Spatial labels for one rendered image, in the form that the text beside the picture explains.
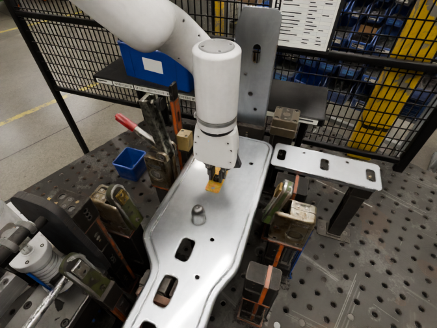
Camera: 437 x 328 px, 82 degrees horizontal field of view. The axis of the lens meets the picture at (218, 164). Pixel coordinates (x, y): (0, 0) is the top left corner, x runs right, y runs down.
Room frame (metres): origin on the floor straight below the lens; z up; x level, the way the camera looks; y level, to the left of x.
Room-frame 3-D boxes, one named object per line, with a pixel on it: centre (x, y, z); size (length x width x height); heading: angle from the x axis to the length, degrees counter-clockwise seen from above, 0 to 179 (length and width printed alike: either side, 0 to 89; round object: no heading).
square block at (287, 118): (0.65, -0.21, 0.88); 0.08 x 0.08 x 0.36; 71
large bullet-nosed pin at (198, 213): (0.32, 0.05, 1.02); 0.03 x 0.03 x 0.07
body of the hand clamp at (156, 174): (0.49, 0.16, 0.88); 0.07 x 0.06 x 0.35; 71
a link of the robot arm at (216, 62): (0.44, 0.00, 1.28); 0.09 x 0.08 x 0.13; 12
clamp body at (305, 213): (0.31, -0.17, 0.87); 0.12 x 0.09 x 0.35; 71
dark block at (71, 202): (0.28, 0.29, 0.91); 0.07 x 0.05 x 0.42; 71
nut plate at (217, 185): (0.44, 0.00, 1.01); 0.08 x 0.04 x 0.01; 161
